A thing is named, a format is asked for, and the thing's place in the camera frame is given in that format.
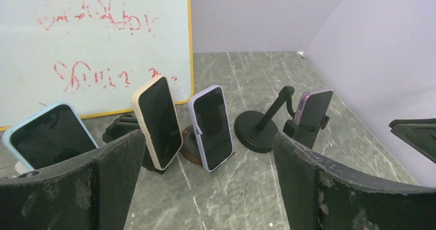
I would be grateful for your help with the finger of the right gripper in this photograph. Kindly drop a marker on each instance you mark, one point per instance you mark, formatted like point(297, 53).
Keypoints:
point(418, 133)

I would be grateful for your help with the black round base phone holder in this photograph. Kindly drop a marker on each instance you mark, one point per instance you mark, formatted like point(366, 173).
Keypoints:
point(256, 130)

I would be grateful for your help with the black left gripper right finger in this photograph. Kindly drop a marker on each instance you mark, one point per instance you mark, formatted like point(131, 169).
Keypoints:
point(321, 193)

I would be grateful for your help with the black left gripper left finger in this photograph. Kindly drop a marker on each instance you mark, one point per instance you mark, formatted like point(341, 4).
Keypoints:
point(91, 191)

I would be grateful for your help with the phone with beige case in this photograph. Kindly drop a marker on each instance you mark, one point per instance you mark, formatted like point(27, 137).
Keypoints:
point(156, 115)

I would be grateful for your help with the phone with blue case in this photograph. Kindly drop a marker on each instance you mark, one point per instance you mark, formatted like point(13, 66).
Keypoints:
point(52, 135)

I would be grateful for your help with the black folding phone stand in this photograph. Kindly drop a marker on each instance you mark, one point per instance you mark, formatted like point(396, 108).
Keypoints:
point(123, 125)

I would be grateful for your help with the phone with pink case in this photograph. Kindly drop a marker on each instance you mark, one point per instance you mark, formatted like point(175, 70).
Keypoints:
point(312, 109)

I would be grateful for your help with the phone with lilac case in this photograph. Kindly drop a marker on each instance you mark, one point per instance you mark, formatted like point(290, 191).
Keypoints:
point(208, 107)

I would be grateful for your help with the white phone stand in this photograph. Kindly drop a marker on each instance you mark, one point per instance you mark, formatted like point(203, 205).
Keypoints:
point(20, 168)

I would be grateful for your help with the yellow framed whiteboard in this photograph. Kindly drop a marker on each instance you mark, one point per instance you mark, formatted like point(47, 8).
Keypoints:
point(93, 54)

